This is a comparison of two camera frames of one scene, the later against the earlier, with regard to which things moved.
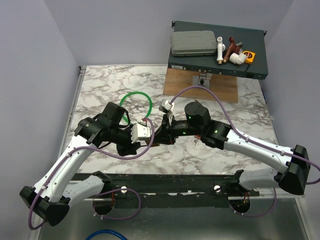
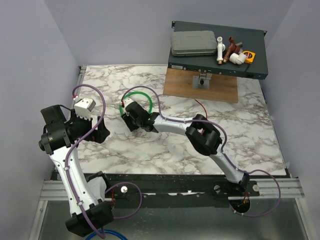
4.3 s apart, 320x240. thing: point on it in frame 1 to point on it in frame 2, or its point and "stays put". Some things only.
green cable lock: [134, 92] stays put
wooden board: [225, 87] stays put
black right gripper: [165, 135] to [126, 118]
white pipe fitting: [220, 48] stays put
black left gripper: [129, 148] to [99, 134]
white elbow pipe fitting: [236, 58] stays put
